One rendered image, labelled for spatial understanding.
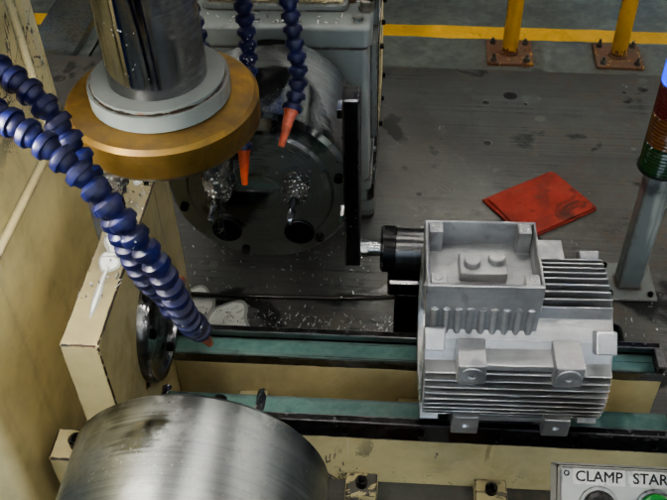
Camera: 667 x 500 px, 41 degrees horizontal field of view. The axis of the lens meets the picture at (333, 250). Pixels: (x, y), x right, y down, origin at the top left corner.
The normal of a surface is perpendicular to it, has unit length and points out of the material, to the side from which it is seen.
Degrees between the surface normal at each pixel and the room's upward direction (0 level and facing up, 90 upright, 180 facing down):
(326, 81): 39
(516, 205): 3
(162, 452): 2
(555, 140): 0
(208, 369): 90
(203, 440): 13
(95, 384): 90
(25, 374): 90
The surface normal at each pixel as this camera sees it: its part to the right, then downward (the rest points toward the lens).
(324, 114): 0.67, -0.50
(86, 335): -0.02, -0.72
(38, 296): 1.00, 0.04
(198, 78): 0.86, 0.34
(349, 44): -0.07, 0.69
